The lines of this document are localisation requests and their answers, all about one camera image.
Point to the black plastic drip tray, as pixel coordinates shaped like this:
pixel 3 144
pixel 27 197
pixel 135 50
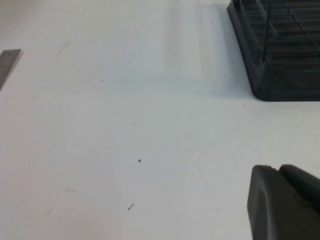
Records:
pixel 280 85

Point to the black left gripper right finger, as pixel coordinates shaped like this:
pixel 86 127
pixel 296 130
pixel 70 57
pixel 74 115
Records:
pixel 302 182

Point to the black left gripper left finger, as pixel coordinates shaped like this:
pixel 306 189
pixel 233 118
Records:
pixel 275 212

